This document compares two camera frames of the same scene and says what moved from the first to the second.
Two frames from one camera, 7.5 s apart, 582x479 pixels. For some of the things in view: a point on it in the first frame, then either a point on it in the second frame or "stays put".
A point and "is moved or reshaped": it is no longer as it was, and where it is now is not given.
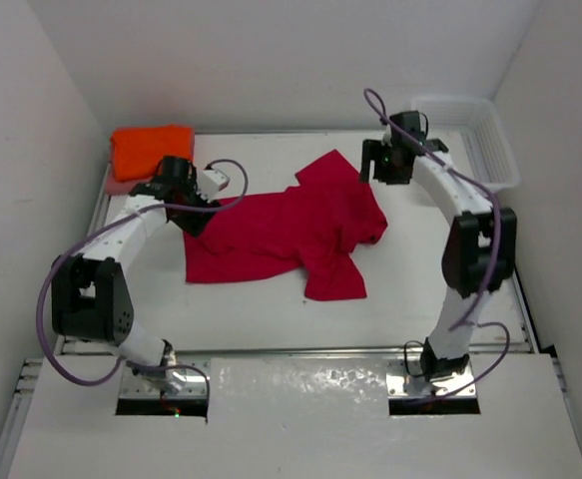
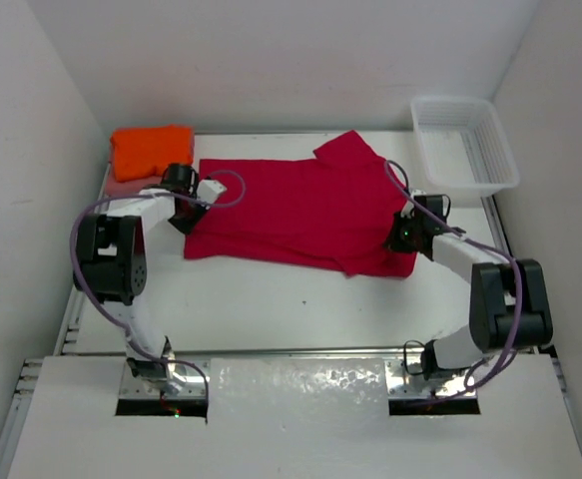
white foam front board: (295, 418) stays put
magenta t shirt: (319, 227) is moved or reshaped
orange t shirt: (138, 151) stays put
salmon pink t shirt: (115, 187) stays put
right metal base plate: (405, 379) stays put
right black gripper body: (370, 161) -> (398, 239)
